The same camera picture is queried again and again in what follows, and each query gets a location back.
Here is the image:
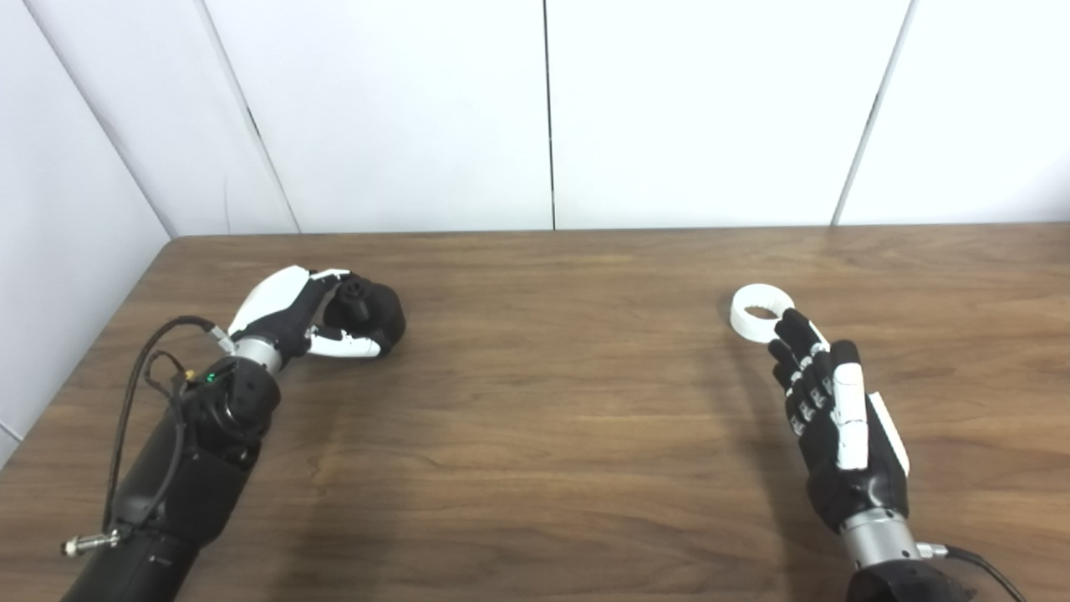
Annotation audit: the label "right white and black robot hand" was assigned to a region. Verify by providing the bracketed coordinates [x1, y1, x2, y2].
[767, 308, 912, 534]

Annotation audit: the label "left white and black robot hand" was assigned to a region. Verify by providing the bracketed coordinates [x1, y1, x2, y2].
[227, 266, 385, 369]

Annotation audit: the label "round black plastic part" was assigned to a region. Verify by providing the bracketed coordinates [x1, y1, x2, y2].
[323, 273, 407, 357]

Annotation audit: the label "white toothed plastic ring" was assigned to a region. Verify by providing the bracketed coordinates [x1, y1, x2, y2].
[730, 283, 796, 344]

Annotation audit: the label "thin wires on left arm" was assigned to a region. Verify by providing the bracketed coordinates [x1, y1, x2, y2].
[142, 350, 198, 406]

